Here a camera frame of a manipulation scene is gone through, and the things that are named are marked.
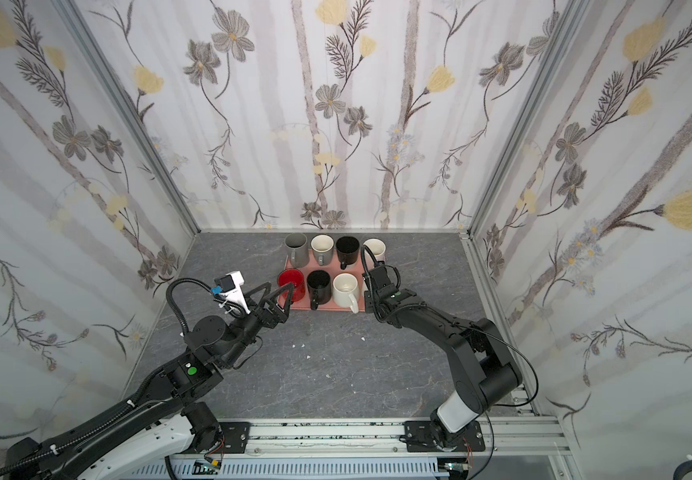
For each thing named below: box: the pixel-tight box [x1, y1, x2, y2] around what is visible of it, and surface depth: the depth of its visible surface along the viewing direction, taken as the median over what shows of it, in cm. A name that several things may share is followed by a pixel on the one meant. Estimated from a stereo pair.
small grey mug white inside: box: [311, 234, 335, 266], surface depth 106 cm
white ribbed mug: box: [332, 272, 359, 314], surface depth 97 cm
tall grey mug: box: [284, 232, 309, 269], surface depth 105 cm
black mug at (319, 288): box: [307, 269, 332, 311], surface depth 97 cm
